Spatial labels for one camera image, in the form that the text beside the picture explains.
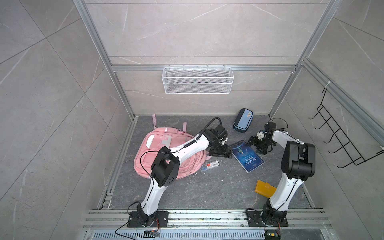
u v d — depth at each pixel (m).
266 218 0.66
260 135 0.95
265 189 0.83
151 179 0.54
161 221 0.73
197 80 1.01
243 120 1.11
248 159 0.95
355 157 0.60
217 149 0.75
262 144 0.86
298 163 0.53
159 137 0.98
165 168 0.52
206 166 0.90
